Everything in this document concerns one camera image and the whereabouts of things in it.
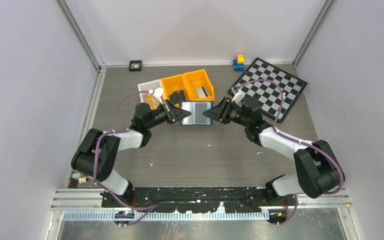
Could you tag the card in orange bin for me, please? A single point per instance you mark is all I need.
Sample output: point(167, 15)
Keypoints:
point(202, 92)

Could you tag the small beige spool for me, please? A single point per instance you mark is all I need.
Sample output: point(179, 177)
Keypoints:
point(83, 180)

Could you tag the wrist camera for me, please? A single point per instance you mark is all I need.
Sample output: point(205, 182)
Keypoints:
point(157, 95)
point(238, 94)

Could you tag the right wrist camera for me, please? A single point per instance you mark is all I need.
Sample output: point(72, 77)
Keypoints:
point(238, 94)

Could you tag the tan items in white bin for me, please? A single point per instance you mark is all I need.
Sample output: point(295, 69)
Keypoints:
point(150, 100)

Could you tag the blue leather card holder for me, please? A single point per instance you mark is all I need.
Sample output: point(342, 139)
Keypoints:
point(196, 108)

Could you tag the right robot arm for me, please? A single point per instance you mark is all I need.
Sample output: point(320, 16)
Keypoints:
point(317, 169)

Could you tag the white plastic bin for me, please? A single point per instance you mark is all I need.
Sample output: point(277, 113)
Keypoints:
point(149, 85)

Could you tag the black white chessboard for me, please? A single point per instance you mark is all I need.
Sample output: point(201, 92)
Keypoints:
point(270, 94)

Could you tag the orange plastic bin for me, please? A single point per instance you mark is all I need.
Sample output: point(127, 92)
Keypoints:
point(196, 79)
point(175, 83)

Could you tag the black object in bin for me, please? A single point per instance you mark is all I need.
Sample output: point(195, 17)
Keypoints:
point(177, 97)

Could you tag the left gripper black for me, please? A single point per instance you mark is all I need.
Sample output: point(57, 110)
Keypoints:
point(173, 114)

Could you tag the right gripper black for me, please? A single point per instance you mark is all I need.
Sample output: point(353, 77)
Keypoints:
point(220, 112)

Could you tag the orange plastic bin left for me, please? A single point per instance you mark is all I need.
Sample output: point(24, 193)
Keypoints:
point(175, 83)

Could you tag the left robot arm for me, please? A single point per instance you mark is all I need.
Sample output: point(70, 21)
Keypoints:
point(96, 155)

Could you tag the small black square device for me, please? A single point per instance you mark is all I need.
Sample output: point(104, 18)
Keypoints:
point(135, 65)

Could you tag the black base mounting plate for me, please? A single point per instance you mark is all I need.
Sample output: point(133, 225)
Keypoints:
point(198, 200)

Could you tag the orange plastic bin right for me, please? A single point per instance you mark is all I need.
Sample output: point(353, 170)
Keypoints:
point(196, 79)

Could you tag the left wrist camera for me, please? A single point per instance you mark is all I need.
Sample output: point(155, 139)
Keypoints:
point(157, 95)

